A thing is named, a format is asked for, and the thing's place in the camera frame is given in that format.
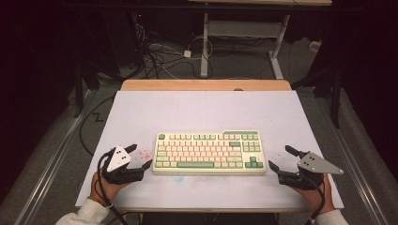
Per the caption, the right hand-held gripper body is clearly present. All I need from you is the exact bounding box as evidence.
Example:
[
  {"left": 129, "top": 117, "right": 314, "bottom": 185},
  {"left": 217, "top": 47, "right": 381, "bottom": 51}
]
[{"left": 276, "top": 151, "right": 344, "bottom": 191}]

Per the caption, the person's left hand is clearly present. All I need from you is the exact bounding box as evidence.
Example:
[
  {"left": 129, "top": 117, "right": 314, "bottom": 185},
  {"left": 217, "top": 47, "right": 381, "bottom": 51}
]
[{"left": 89, "top": 170, "right": 130, "bottom": 207}]

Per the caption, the aluminium floor rail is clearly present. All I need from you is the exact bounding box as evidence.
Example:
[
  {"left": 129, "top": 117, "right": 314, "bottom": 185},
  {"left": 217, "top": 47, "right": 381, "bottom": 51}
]
[
  {"left": 13, "top": 88, "right": 99, "bottom": 225},
  {"left": 315, "top": 93, "right": 390, "bottom": 225}
]

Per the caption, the bundle of floor cables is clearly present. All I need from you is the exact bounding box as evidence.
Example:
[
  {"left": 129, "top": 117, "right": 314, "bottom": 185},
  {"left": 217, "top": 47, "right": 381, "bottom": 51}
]
[{"left": 134, "top": 22, "right": 215, "bottom": 81}]

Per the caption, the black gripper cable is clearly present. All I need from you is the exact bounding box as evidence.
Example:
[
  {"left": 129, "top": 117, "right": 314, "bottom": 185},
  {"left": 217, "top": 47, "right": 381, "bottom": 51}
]
[
  {"left": 97, "top": 148, "right": 130, "bottom": 225},
  {"left": 301, "top": 174, "right": 327, "bottom": 225}
]

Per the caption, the person's right hand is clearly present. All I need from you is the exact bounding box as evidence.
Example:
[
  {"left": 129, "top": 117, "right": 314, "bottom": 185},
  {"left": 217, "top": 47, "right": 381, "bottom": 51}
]
[{"left": 292, "top": 172, "right": 336, "bottom": 215}]

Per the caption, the wooden table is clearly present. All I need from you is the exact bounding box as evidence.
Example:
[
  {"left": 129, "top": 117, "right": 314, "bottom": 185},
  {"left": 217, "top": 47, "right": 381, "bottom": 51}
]
[{"left": 120, "top": 79, "right": 336, "bottom": 214}]

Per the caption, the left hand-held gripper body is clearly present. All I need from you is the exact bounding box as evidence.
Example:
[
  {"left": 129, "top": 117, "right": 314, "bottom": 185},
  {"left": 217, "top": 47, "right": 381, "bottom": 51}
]
[{"left": 101, "top": 145, "right": 145, "bottom": 186}]

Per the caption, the cream and green keyboard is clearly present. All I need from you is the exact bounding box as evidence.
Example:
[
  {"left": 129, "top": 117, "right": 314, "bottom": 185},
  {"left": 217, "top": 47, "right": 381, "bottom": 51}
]
[{"left": 152, "top": 129, "right": 267, "bottom": 175}]

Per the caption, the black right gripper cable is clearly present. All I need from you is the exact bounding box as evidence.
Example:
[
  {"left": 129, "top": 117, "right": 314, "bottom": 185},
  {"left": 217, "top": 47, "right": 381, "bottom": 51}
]
[{"left": 301, "top": 174, "right": 327, "bottom": 225}]

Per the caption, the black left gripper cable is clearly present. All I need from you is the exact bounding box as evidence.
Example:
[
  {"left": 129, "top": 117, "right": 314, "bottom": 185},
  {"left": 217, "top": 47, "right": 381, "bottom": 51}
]
[{"left": 97, "top": 148, "right": 130, "bottom": 225}]

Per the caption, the white desk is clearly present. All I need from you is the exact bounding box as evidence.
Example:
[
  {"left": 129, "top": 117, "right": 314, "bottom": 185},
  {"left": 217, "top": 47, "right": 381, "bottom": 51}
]
[{"left": 187, "top": 0, "right": 332, "bottom": 81}]

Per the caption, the black metal stand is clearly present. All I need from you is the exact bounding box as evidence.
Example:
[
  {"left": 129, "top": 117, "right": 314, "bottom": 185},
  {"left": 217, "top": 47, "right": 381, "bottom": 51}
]
[
  {"left": 293, "top": 62, "right": 344, "bottom": 129},
  {"left": 72, "top": 60, "right": 101, "bottom": 120}
]

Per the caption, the black floor cable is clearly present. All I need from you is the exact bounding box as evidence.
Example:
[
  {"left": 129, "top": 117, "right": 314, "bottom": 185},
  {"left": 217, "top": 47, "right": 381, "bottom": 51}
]
[{"left": 78, "top": 95, "right": 115, "bottom": 158}]

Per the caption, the white table mat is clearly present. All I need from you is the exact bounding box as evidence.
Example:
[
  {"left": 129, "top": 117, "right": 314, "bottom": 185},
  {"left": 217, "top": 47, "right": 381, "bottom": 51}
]
[{"left": 75, "top": 90, "right": 344, "bottom": 210}]

